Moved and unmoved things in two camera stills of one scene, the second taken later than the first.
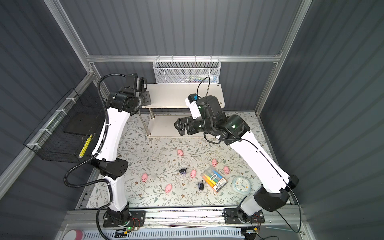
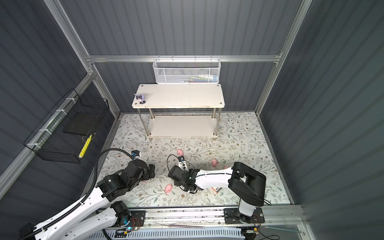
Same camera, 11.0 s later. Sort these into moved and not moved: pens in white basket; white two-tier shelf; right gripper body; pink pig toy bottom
Moved: right gripper body
Not moved: white two-tier shelf; pens in white basket; pink pig toy bottom
